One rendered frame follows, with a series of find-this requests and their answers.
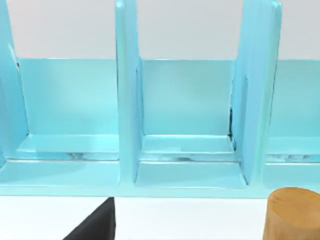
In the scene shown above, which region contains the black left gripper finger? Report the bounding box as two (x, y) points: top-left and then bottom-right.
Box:
(62, 196), (117, 240)

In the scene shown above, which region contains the light blue rack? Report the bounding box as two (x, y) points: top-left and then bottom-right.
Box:
(0, 0), (320, 200)

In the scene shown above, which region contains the round wooden block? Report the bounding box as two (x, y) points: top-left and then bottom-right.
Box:
(261, 186), (320, 240)

